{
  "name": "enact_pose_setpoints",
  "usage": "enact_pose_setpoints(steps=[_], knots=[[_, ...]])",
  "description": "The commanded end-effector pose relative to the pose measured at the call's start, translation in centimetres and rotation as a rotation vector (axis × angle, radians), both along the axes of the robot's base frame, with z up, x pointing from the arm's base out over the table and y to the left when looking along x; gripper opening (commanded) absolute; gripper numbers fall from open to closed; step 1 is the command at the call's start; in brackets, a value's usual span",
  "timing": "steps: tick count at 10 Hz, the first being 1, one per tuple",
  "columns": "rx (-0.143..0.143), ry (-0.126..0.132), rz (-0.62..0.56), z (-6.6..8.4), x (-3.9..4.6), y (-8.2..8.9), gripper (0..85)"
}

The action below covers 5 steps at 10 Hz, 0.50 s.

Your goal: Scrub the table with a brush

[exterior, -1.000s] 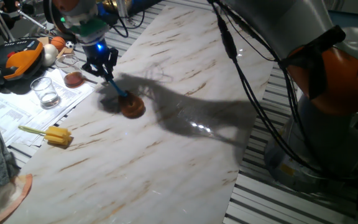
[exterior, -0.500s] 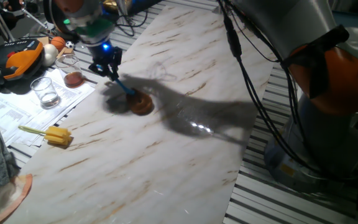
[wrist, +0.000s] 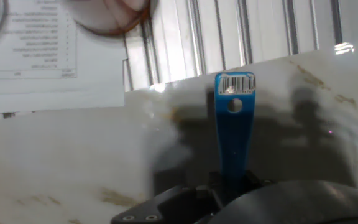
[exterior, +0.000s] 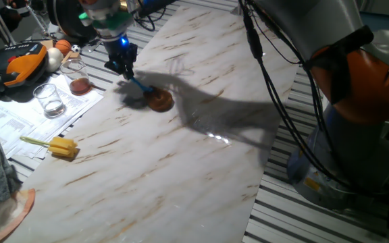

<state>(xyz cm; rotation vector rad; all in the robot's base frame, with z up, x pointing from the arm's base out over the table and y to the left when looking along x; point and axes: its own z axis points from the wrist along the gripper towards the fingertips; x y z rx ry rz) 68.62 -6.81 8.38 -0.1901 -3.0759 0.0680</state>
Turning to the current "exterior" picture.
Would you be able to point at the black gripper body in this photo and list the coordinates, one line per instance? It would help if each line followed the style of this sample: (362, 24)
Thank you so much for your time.
(122, 50)

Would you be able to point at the small orange basketball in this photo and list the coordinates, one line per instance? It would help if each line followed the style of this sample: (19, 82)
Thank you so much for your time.
(63, 47)

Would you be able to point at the white ball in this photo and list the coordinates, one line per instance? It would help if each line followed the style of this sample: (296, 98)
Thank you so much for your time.
(54, 59)

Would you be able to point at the gold shiny object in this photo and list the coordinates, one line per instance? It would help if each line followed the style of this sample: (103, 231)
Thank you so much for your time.
(124, 5)

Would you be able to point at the operator left hand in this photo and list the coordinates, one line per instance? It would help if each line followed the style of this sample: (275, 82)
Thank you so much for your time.
(15, 8)

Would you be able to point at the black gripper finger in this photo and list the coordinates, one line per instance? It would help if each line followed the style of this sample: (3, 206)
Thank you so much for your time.
(132, 67)
(117, 67)

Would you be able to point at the silver orange robot arm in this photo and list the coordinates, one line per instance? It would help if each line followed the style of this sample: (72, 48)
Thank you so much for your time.
(360, 84)

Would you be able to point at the marble pattern sheet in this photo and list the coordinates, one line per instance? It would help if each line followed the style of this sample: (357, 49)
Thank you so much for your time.
(147, 185)

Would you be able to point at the empty clear glass cup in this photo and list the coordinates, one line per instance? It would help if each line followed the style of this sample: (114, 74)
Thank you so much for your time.
(49, 101)

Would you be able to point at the black round spool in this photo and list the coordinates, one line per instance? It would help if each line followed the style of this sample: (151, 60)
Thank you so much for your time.
(63, 20)

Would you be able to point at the orange black teach pendant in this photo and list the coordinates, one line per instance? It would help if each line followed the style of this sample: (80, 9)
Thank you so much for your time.
(25, 64)

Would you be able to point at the blue box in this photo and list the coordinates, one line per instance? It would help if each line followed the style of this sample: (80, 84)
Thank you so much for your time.
(383, 22)

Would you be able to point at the glass beaker brown liquid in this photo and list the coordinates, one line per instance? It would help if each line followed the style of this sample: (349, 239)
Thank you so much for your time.
(79, 86)

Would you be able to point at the printed paper sheets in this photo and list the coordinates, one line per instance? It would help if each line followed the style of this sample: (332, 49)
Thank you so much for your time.
(12, 125)

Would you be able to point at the small soccer ball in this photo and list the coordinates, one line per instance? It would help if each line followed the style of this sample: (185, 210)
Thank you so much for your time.
(76, 48)

